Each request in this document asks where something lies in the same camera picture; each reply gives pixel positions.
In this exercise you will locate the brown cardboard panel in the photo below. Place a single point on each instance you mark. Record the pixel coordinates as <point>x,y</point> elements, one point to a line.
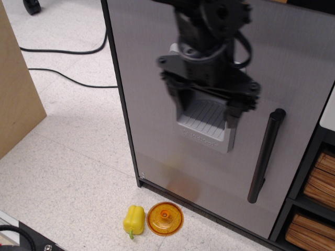
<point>21,107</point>

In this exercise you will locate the grey toy fridge door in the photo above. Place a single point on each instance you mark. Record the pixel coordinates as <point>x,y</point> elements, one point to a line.
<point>209,130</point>

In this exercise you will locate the orange translucent lid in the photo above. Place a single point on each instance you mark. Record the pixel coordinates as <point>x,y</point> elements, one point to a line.
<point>165,218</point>

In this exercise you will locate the upper wicker basket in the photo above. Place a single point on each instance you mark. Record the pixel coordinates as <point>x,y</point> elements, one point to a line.
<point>320,183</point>

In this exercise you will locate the black door handle bar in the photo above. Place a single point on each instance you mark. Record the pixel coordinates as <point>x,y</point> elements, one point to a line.
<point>273,125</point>

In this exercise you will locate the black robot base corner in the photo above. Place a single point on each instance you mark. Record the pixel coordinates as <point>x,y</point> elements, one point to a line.
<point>29,239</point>

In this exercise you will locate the yellow toy bell pepper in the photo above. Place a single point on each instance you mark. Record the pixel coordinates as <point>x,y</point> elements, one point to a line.
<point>134,221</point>

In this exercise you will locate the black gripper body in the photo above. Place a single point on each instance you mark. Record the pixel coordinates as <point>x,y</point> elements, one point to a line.
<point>236,85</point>

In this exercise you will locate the grey ice dispenser panel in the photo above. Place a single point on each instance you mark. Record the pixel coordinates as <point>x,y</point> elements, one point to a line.
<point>204,120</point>

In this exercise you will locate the dark grey fridge cabinet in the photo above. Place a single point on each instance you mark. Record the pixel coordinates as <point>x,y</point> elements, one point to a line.
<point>308,167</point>

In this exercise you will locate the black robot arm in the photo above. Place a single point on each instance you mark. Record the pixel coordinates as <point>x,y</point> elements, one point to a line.
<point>205,25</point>

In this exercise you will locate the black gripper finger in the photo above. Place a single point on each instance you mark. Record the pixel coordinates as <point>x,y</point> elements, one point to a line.
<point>180,90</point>
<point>235,109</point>

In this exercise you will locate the black caster wheel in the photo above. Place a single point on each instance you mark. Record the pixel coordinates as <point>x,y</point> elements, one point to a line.
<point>32,6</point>

